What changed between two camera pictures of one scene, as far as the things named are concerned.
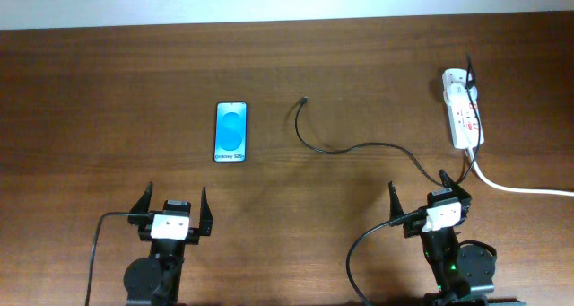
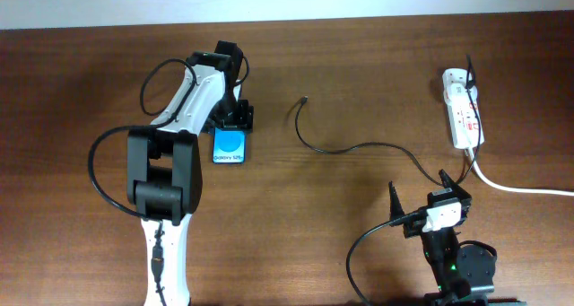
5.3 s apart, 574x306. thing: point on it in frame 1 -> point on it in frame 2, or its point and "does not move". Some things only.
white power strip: x=462 y=115 does not move
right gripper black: x=413 y=225 does not move
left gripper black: x=202 y=230 -> x=241 y=120
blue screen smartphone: x=230 y=132 does not move
